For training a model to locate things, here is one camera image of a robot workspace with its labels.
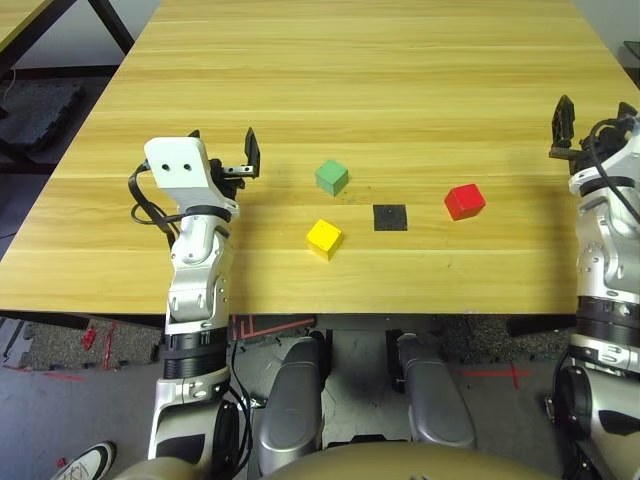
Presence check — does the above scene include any black camera cable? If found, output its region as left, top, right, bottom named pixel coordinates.
left=128, top=159, right=184, bottom=246
left=584, top=117, right=640, bottom=226

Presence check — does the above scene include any wooden side table black frame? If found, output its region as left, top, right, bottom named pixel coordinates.
left=0, top=0, right=136, bottom=101

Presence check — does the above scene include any thin black left hanging cable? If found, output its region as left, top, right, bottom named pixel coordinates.
left=227, top=324, right=254, bottom=476

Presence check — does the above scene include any yellow wooden block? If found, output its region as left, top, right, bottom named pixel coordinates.
left=305, top=218, right=344, bottom=262

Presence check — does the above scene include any tan robot torso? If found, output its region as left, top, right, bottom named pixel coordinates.
left=114, top=442, right=561, bottom=480

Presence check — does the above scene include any red wooden block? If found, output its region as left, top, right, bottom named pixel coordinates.
left=443, top=183, right=487, bottom=222

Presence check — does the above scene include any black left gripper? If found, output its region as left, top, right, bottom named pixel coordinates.
left=187, top=127, right=262, bottom=200

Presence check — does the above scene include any black foam floor mat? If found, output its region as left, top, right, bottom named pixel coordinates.
left=0, top=82, right=84, bottom=156

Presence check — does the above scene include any silver left robot leg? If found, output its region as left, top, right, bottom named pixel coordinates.
left=257, top=337, right=331, bottom=476

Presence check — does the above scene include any speckled grey foam mat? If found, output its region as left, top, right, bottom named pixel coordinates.
left=434, top=314, right=576, bottom=364

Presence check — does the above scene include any black square pad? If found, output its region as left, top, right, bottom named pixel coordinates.
left=373, top=203, right=409, bottom=233

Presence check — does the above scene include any black right camera cable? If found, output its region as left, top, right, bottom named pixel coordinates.
left=584, top=117, right=640, bottom=226

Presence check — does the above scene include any silver robot leg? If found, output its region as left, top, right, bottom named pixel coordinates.
left=257, top=337, right=331, bottom=476
left=397, top=332, right=476, bottom=449

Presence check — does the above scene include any white sneaker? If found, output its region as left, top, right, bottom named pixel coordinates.
left=52, top=441, right=117, bottom=480

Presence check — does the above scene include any black left camera cable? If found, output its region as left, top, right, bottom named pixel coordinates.
left=128, top=159, right=184, bottom=246

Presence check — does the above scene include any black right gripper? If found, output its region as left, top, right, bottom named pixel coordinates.
left=548, top=94, right=640, bottom=176

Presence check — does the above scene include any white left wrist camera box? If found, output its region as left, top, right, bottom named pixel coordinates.
left=144, top=137, right=240, bottom=217

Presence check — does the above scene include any silver right robot leg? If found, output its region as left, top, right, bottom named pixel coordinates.
left=397, top=332, right=476, bottom=449

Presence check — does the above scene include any green wooden block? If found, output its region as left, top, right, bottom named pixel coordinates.
left=314, top=159, right=350, bottom=198

